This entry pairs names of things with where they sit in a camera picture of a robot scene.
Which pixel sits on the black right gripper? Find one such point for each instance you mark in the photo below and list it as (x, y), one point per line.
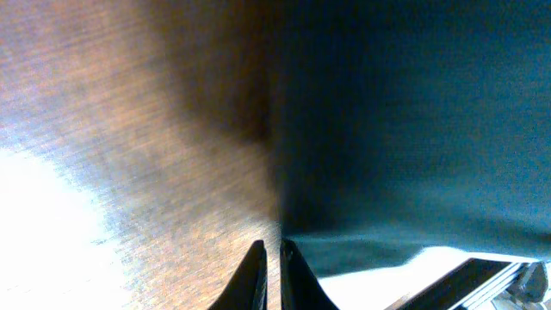
(479, 284)

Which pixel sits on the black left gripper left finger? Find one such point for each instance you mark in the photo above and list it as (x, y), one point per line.
(247, 289)

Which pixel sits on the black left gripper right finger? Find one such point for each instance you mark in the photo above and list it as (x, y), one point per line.
(300, 289)

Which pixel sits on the dark green t-shirt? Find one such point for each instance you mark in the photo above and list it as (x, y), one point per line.
(402, 125)

